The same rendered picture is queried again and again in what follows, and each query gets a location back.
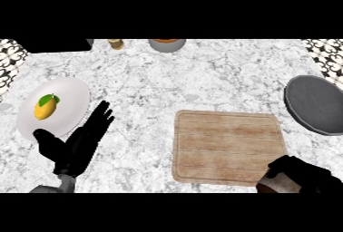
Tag white oval plate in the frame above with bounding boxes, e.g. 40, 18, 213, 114
15, 76, 94, 142

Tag small tan jar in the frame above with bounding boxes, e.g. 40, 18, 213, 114
107, 38, 126, 51

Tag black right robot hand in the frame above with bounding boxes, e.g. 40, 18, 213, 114
265, 154, 343, 194

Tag grey pot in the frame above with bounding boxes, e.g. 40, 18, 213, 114
148, 38, 188, 53

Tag dark grey pan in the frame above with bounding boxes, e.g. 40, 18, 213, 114
283, 74, 343, 137

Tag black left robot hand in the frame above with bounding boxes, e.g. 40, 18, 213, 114
33, 100, 117, 179

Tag yellow lemon with leaf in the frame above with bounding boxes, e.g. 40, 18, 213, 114
34, 93, 63, 121

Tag wooden cutting board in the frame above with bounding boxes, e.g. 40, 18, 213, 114
172, 109, 289, 188

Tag brown frosted cupcake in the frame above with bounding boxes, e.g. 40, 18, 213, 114
255, 173, 304, 194

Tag black appliance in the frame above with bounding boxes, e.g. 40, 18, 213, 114
21, 38, 95, 54

